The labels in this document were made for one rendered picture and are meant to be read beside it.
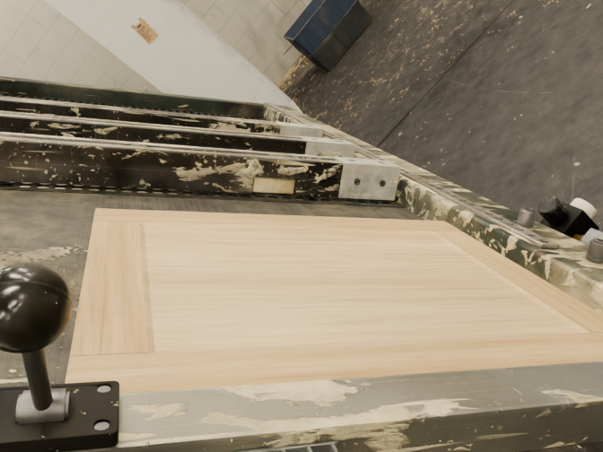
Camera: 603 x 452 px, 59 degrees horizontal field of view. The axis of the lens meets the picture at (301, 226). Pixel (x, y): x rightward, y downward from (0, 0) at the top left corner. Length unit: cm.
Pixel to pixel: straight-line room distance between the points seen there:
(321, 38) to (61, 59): 256
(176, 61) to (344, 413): 406
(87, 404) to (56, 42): 557
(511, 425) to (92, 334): 33
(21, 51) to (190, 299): 546
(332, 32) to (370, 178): 379
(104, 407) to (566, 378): 35
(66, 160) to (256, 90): 351
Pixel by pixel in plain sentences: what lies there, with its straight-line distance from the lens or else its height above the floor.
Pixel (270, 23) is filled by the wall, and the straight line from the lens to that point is 577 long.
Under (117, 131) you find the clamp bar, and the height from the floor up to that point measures 137.
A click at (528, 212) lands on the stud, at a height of 88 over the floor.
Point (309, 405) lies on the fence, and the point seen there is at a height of 125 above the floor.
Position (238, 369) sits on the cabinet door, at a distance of 44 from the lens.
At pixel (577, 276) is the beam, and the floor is 90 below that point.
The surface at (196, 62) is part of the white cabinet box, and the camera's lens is 434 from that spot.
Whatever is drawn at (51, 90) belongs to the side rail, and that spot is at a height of 154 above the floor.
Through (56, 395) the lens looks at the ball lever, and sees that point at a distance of 34.
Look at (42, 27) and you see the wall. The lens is 586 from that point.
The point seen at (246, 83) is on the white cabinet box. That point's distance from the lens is 439.
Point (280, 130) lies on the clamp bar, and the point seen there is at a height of 102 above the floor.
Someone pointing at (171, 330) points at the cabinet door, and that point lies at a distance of 49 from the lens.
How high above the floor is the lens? 147
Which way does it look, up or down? 26 degrees down
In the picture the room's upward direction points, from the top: 53 degrees counter-clockwise
